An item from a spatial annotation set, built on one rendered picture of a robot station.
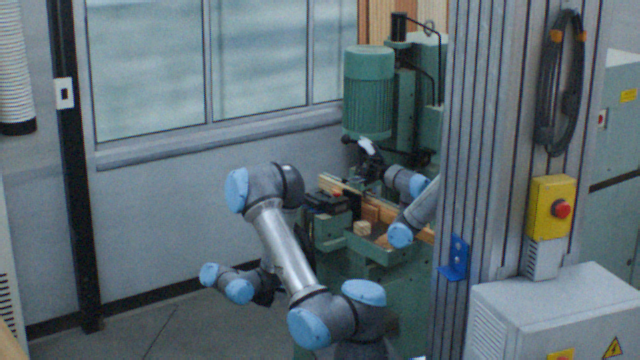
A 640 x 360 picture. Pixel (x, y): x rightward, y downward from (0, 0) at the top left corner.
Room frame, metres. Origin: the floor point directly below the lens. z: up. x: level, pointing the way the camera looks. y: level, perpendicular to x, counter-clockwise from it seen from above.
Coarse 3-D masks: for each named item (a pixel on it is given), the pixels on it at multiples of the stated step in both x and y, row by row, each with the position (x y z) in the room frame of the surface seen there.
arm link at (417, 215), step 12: (432, 192) 2.02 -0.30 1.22; (420, 204) 2.03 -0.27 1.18; (432, 204) 2.01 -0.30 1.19; (408, 216) 2.04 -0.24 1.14; (420, 216) 2.02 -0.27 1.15; (432, 216) 2.03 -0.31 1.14; (396, 228) 2.03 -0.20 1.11; (408, 228) 2.03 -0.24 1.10; (420, 228) 2.04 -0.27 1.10; (396, 240) 2.02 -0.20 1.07; (408, 240) 2.02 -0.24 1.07
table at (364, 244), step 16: (352, 224) 2.51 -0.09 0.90; (384, 224) 2.51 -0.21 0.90; (336, 240) 2.44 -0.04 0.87; (352, 240) 2.43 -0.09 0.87; (368, 240) 2.38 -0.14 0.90; (416, 240) 2.38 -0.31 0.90; (368, 256) 2.36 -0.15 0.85; (384, 256) 2.30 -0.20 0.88; (400, 256) 2.33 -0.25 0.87; (416, 256) 2.38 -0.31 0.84
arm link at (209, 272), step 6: (210, 264) 2.13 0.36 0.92; (216, 264) 2.15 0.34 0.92; (204, 270) 2.13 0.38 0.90; (210, 270) 2.11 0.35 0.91; (216, 270) 2.12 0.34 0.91; (222, 270) 2.12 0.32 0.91; (228, 270) 2.13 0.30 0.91; (234, 270) 2.17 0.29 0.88; (204, 276) 2.12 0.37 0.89; (210, 276) 2.10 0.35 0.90; (216, 276) 2.10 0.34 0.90; (204, 282) 2.11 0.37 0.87; (210, 282) 2.10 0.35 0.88; (216, 288) 2.10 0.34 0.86
